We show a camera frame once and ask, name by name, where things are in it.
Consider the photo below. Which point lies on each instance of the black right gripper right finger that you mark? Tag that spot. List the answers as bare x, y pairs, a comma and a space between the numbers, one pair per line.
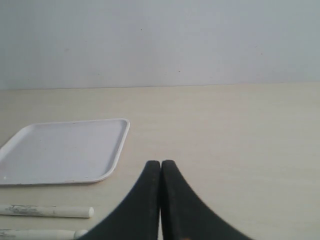
184, 216

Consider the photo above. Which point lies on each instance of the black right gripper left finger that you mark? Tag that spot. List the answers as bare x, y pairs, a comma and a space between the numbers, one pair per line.
137, 216

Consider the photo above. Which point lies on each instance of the white drumstick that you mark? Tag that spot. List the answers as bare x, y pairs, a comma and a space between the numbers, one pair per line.
47, 211
10, 234

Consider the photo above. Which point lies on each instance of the white plastic tray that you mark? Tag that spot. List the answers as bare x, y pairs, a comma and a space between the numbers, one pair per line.
58, 153

